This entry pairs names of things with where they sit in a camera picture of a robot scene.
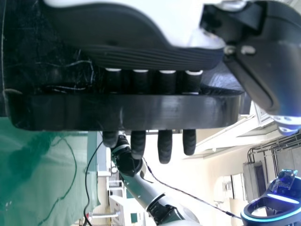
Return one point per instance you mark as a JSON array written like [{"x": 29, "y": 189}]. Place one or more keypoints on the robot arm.
[{"x": 143, "y": 190}]

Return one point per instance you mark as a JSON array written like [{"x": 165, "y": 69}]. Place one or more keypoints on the grey wall cabinet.
[{"x": 254, "y": 179}]

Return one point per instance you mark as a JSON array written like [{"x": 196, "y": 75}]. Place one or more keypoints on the silver threaded rod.
[{"x": 104, "y": 214}]

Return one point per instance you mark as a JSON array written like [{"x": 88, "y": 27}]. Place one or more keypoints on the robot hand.
[{"x": 131, "y": 28}]

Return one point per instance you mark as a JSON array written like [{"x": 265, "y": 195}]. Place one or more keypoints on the black robot head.
[{"x": 277, "y": 207}]

